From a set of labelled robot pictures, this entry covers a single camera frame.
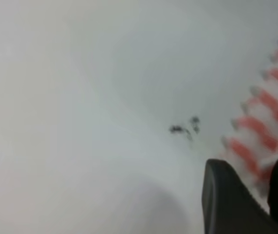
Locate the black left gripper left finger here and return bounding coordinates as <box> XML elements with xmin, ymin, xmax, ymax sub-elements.
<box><xmin>202</xmin><ymin>159</ymin><xmax>278</xmax><ymax>234</ymax></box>

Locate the pink white wavy striped towel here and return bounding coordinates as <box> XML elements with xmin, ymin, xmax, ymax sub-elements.
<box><xmin>216</xmin><ymin>48</ymin><xmax>278</xmax><ymax>212</ymax></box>

